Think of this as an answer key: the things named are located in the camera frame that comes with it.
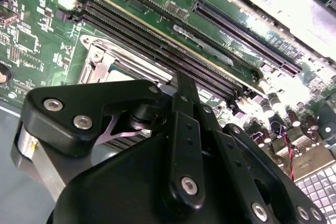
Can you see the metal socket cover frame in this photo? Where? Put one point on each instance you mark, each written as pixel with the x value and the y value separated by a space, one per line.
pixel 101 69

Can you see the silver topped CPU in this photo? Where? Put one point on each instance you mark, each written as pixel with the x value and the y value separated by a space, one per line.
pixel 126 73

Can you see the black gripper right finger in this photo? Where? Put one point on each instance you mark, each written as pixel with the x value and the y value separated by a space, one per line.
pixel 229 154

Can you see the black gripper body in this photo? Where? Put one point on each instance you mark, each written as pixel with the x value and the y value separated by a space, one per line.
pixel 118 195

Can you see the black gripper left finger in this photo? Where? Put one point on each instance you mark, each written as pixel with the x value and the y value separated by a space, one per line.
pixel 78 98

